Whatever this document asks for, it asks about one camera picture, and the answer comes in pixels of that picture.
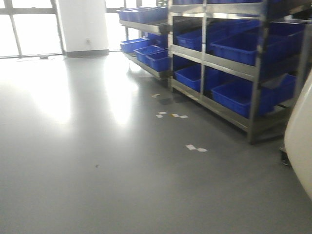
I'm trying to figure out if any white plastic trash bin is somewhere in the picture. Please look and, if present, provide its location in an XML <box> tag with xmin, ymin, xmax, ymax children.
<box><xmin>285</xmin><ymin>74</ymin><xmax>312</xmax><ymax>197</ymax></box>

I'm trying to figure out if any far steel shelf rack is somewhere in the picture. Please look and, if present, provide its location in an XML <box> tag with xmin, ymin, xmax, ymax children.
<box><xmin>116</xmin><ymin>0</ymin><xmax>170</xmax><ymax>80</ymax></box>

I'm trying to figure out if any steel shelf rack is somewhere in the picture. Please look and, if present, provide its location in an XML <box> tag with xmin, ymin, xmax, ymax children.
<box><xmin>167</xmin><ymin>0</ymin><xmax>312</xmax><ymax>145</ymax></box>
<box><xmin>116</xmin><ymin>0</ymin><xmax>170</xmax><ymax>80</ymax></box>

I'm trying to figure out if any near steel shelf rack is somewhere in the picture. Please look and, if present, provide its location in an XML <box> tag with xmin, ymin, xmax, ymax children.
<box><xmin>167</xmin><ymin>0</ymin><xmax>312</xmax><ymax>145</ymax></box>

